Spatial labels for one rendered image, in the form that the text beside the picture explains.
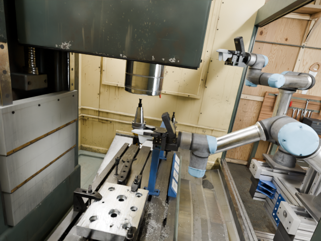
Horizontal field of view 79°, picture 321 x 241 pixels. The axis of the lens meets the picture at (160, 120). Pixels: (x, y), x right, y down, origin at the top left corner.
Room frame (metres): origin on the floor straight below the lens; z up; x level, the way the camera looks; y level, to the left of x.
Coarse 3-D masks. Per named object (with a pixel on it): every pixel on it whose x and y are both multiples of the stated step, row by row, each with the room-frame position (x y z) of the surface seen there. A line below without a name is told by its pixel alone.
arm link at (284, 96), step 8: (288, 72) 1.44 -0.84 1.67; (296, 72) 1.40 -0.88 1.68; (280, 88) 1.43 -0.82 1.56; (288, 88) 1.39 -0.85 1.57; (296, 88) 1.36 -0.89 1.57; (280, 96) 1.43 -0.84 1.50; (288, 96) 1.40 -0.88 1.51; (280, 104) 1.41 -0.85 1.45; (288, 104) 1.41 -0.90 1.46; (280, 112) 1.41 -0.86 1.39
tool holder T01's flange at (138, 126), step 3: (132, 120) 0.81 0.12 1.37; (144, 120) 0.83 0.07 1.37; (132, 123) 0.78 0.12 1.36; (135, 123) 0.77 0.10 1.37; (138, 123) 0.78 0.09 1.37; (141, 123) 0.78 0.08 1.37; (144, 123) 0.79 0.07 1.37; (132, 126) 0.78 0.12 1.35; (135, 126) 0.78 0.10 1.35; (138, 126) 0.78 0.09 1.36; (141, 126) 0.78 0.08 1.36; (144, 126) 0.80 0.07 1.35; (138, 129) 0.77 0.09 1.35; (141, 129) 0.78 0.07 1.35
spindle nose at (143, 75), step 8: (128, 64) 0.75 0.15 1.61; (136, 64) 0.73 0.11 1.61; (144, 64) 0.72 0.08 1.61; (152, 64) 0.73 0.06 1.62; (128, 72) 0.75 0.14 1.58; (136, 72) 0.73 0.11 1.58; (144, 72) 0.72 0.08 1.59; (152, 72) 0.73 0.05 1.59; (160, 72) 0.76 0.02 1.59; (128, 80) 0.74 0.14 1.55; (136, 80) 0.73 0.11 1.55; (144, 80) 0.73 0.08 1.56; (152, 80) 0.73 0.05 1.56; (160, 80) 0.76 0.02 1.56; (128, 88) 0.74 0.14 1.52; (136, 88) 0.73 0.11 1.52; (144, 88) 0.73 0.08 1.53; (152, 88) 0.74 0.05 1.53; (160, 88) 0.77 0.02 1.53
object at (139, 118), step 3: (138, 108) 0.79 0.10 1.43; (141, 108) 0.79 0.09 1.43; (138, 111) 0.79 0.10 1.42; (141, 111) 0.79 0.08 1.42; (135, 114) 0.80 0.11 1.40; (138, 114) 0.79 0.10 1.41; (141, 114) 0.79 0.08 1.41; (135, 117) 0.79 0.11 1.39; (138, 117) 0.78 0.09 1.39; (141, 117) 0.79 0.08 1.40; (135, 120) 0.79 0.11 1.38; (138, 120) 0.78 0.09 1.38; (141, 120) 0.79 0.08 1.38
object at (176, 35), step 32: (32, 0) 0.72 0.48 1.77; (64, 0) 0.70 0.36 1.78; (96, 0) 0.69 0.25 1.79; (128, 0) 0.68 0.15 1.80; (160, 0) 0.68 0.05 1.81; (192, 0) 0.67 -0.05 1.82; (32, 32) 0.72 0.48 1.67; (64, 32) 0.70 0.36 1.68; (96, 32) 0.69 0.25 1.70; (128, 32) 0.68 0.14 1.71; (160, 32) 0.67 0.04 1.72; (192, 32) 0.67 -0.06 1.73; (160, 64) 0.68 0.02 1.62; (192, 64) 0.66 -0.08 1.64
